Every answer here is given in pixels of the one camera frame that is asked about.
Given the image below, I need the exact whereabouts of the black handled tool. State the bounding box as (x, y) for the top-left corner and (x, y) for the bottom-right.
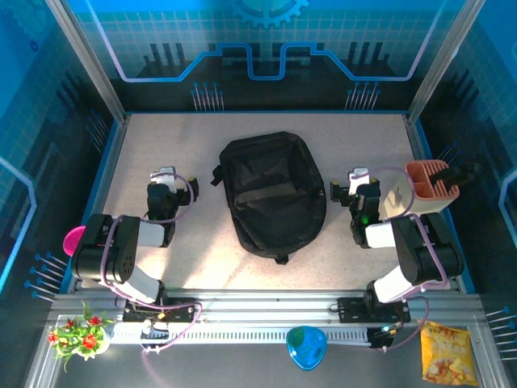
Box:
(431, 161), (482, 189)

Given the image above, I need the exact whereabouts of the black controller box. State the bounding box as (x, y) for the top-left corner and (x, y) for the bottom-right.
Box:
(368, 323), (405, 351)

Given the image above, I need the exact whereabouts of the yellow chips bag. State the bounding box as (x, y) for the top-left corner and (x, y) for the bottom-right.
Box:
(419, 320), (479, 387)

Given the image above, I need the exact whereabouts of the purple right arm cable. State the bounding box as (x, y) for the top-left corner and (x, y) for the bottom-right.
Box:
(350, 166), (449, 352)

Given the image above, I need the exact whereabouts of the black backpack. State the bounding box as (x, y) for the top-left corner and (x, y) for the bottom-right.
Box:
(210, 131), (327, 266)

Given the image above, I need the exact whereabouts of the pink plastic goblet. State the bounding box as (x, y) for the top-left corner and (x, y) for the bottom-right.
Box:
(62, 225), (87, 258)

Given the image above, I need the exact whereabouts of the white connector board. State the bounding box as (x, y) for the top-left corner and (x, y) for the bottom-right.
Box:
(140, 321), (170, 352)

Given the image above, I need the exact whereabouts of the aluminium frame post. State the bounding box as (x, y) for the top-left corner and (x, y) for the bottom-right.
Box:
(44, 0), (129, 124)
(406, 0), (487, 124)

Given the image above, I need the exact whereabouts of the blue plastic bowl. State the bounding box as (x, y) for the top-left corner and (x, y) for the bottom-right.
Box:
(285, 325), (327, 371)

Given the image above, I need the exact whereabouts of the artificial red flower plant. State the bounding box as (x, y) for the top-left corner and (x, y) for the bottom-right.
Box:
(47, 301), (116, 373)

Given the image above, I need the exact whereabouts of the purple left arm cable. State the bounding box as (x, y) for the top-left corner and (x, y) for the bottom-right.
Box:
(100, 172), (207, 388)

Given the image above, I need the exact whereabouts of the beige orange pen holder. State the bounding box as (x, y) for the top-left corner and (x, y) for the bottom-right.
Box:
(381, 160), (461, 221)

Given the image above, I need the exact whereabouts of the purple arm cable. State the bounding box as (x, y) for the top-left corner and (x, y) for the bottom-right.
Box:
(350, 166), (449, 352)
(100, 172), (207, 388)

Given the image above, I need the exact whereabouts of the slotted grey cable duct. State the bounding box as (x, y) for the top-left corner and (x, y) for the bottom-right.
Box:
(108, 326), (372, 346)

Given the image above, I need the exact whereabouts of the long aluminium mounting rail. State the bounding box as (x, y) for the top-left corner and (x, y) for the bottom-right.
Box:
(52, 289), (484, 327)

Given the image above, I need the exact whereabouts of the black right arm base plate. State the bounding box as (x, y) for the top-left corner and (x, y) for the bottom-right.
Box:
(337, 296), (412, 324)

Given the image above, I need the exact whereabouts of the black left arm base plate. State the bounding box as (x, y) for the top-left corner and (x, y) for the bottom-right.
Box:
(122, 297), (205, 324)

